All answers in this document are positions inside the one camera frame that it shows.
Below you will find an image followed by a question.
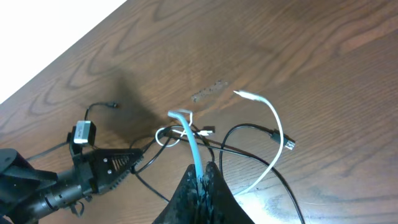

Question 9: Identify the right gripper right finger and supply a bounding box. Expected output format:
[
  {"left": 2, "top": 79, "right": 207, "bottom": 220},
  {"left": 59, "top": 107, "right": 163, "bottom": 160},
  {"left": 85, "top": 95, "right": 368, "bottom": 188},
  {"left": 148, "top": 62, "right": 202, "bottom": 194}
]
[{"left": 201, "top": 162, "right": 254, "bottom": 224}]

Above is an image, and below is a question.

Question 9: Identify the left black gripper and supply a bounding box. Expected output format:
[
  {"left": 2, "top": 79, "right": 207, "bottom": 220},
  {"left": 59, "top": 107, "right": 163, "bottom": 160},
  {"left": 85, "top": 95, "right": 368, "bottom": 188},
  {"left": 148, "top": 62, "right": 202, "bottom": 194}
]
[{"left": 72, "top": 149, "right": 143, "bottom": 195}]

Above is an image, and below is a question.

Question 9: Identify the white USB cable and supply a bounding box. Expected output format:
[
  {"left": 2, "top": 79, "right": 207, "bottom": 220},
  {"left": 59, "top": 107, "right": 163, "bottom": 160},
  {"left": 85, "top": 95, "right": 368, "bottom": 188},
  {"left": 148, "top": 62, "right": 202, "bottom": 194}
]
[{"left": 154, "top": 90, "right": 285, "bottom": 197}]

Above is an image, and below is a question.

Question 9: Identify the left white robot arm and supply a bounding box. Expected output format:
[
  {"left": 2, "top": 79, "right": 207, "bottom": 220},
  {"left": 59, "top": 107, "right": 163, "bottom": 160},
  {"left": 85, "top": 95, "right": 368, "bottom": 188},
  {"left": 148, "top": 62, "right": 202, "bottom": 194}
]
[{"left": 1, "top": 148, "right": 142, "bottom": 223}]

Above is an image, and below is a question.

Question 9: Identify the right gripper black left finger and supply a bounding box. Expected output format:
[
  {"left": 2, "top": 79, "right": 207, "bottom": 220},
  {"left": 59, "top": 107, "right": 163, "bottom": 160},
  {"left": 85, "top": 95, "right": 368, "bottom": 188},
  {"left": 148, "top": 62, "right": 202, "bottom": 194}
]
[{"left": 153, "top": 164, "right": 198, "bottom": 224}]

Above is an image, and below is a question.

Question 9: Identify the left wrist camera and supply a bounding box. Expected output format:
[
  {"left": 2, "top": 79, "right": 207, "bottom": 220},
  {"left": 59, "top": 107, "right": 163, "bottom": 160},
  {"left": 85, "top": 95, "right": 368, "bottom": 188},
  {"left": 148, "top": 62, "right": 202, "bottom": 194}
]
[{"left": 72, "top": 120, "right": 96, "bottom": 146}]

